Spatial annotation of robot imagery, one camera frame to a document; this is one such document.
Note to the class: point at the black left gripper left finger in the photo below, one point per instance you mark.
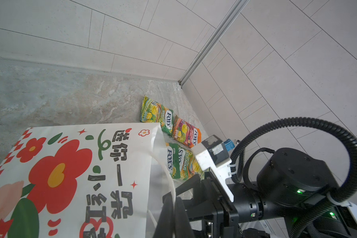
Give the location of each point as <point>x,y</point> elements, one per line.
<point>165,225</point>

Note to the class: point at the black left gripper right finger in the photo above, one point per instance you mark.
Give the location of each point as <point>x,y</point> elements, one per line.
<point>182,225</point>

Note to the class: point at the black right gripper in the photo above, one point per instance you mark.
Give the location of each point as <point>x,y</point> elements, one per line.
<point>220,217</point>

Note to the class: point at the green Fox's candy packet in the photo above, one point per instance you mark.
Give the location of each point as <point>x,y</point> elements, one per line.
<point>154,112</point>
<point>181,163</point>

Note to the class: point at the orange Fox's candy packet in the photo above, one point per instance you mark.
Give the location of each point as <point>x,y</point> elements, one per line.
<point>185,133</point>

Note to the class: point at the white floral paper bag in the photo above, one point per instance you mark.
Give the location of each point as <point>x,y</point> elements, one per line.
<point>84,181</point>

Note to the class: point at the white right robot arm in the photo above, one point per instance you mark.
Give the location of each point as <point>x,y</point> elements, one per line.
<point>288,186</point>

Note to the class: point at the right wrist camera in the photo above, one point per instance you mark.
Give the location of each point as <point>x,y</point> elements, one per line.
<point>212,154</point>

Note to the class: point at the aluminium right corner post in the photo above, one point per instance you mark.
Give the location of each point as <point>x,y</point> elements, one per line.
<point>224,25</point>

